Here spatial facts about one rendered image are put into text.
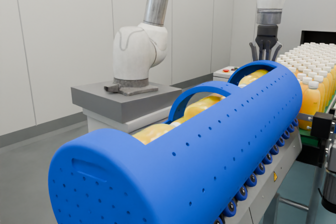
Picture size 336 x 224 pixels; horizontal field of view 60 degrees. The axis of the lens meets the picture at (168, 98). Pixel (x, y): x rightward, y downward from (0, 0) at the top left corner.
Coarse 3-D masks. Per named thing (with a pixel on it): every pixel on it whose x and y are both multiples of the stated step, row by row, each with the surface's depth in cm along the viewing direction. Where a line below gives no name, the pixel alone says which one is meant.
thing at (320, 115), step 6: (318, 114) 121; (324, 114) 121; (330, 114) 121; (312, 120) 120; (318, 120) 119; (324, 120) 117; (330, 120) 116; (312, 126) 121; (318, 126) 119; (324, 126) 118; (330, 126) 117; (312, 132) 121; (318, 132) 120; (324, 132) 119; (330, 132) 119; (324, 138) 119
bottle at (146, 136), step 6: (150, 126) 59; (156, 126) 59; (162, 126) 59; (168, 126) 60; (174, 126) 64; (138, 132) 56; (144, 132) 56; (150, 132) 56; (156, 132) 57; (162, 132) 58; (138, 138) 54; (144, 138) 54; (150, 138) 55
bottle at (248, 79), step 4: (252, 72) 106; (256, 72) 105; (260, 72) 106; (264, 72) 107; (244, 76) 101; (248, 76) 100; (252, 76) 100; (256, 76) 101; (260, 76) 103; (240, 80) 100; (244, 80) 98; (248, 80) 98; (252, 80) 98
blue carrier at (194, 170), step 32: (256, 64) 114; (256, 96) 78; (288, 96) 94; (192, 128) 55; (224, 128) 60; (256, 128) 70; (64, 160) 49; (96, 160) 44; (128, 160) 42; (160, 160) 45; (192, 160) 49; (224, 160) 56; (256, 160) 70; (64, 192) 52; (96, 192) 46; (128, 192) 41; (160, 192) 42; (192, 192) 46; (224, 192) 55
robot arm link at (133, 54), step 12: (120, 36) 120; (132, 36) 119; (144, 36) 122; (120, 48) 120; (132, 48) 119; (144, 48) 122; (120, 60) 121; (132, 60) 120; (144, 60) 123; (120, 72) 122; (132, 72) 121; (144, 72) 125
